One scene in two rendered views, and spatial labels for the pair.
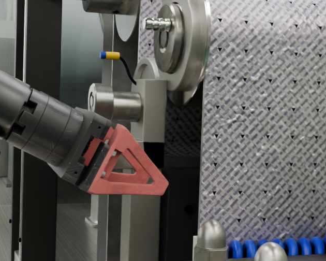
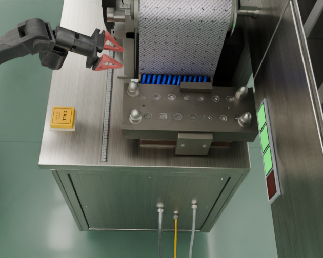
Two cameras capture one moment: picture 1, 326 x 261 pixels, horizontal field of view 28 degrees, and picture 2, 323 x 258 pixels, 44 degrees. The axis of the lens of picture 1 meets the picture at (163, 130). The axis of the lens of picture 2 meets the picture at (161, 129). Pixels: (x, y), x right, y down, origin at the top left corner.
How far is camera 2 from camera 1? 90 cm
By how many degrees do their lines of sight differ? 59
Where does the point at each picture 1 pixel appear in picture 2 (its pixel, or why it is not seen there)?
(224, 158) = (147, 54)
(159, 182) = (119, 66)
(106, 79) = not seen: outside the picture
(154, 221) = (132, 50)
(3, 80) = (64, 39)
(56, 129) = (83, 52)
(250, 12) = (159, 15)
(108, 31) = not seen: outside the picture
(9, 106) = (67, 47)
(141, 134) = (125, 28)
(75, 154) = (88, 63)
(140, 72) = not seen: outside the picture
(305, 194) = (179, 64)
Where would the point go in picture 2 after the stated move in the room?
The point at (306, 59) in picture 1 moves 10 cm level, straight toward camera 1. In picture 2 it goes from (182, 30) to (163, 55)
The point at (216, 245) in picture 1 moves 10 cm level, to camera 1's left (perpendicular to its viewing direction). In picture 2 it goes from (132, 90) to (101, 80)
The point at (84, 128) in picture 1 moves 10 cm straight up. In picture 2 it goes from (91, 56) to (87, 30)
